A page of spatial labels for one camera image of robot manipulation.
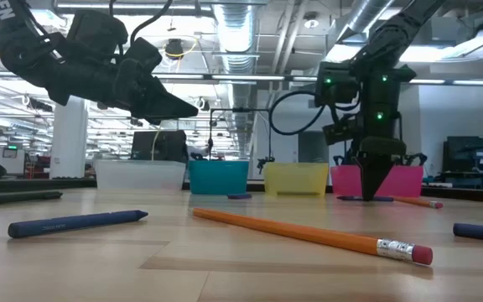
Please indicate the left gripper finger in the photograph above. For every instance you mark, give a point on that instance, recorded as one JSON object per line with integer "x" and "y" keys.
{"x": 153, "y": 100}

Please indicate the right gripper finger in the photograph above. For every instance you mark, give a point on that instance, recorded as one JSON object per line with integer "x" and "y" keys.
{"x": 373, "y": 176}

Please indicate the orange pencil pink eraser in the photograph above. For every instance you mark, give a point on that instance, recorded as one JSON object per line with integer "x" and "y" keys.
{"x": 417, "y": 202}
{"x": 308, "y": 232}

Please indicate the grey blue pen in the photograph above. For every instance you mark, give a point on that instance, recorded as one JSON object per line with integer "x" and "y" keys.
{"x": 480, "y": 232}

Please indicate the black workstation robot arm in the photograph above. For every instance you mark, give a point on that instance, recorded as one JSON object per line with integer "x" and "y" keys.
{"x": 338, "y": 159}
{"x": 197, "y": 156}
{"x": 415, "y": 158}
{"x": 262, "y": 162}

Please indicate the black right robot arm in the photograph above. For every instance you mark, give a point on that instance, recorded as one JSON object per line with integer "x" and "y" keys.
{"x": 392, "y": 38}

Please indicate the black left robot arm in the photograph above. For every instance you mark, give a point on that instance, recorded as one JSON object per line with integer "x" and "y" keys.
{"x": 15, "y": 42}

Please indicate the red plastic bin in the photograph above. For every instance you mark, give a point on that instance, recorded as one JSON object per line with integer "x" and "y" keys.
{"x": 407, "y": 182}

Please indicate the black monitor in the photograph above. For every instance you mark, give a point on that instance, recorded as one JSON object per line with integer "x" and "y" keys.
{"x": 166, "y": 145}

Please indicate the white building column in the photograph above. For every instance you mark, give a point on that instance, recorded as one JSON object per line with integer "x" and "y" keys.
{"x": 69, "y": 142}

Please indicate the yellow plastic bin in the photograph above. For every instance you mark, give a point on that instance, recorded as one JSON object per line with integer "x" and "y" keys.
{"x": 296, "y": 180}

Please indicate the clear plastic bin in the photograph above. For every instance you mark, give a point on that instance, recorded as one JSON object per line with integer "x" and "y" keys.
{"x": 141, "y": 178}

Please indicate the dark equipment shelf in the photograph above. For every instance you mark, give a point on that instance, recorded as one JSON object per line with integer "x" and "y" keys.
{"x": 472, "y": 155}

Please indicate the green exit sign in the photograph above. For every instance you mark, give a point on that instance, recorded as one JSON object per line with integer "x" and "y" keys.
{"x": 12, "y": 147}

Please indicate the red tool cabinet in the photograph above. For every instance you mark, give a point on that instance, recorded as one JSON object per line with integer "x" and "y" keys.
{"x": 36, "y": 168}

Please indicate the teal plastic bin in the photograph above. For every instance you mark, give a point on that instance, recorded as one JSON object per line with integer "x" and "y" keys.
{"x": 218, "y": 178}

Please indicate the blue eraser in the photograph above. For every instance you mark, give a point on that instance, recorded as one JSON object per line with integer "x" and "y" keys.
{"x": 239, "y": 196}

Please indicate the black pen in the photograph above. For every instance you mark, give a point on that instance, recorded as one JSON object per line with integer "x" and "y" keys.
{"x": 15, "y": 198}

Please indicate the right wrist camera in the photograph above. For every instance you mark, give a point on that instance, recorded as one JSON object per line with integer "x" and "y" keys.
{"x": 342, "y": 131}

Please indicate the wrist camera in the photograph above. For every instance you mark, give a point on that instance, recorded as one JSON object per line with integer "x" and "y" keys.
{"x": 143, "y": 54}
{"x": 342, "y": 131}

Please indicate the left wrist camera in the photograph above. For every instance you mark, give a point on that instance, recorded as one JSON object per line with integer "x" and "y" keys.
{"x": 143, "y": 54}

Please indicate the black ceiling camera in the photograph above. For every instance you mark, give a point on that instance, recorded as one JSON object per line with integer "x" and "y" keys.
{"x": 175, "y": 47}

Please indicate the silver air duct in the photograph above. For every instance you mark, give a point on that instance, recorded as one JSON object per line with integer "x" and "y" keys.
{"x": 359, "y": 17}
{"x": 235, "y": 33}

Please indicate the black aluminium table frame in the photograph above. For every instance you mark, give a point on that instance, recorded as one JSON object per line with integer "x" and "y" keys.
{"x": 36, "y": 183}

